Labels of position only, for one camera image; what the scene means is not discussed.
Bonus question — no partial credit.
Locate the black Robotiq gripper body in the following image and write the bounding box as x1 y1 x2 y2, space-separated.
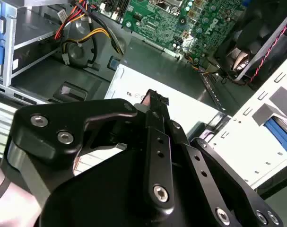
39 141 219 227

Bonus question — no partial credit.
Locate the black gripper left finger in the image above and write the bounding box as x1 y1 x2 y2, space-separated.
1 89 175 210

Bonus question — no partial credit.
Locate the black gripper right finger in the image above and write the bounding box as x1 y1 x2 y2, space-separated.
162 96 284 227

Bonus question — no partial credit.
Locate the hard disk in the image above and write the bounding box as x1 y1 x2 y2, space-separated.
263 117 287 158

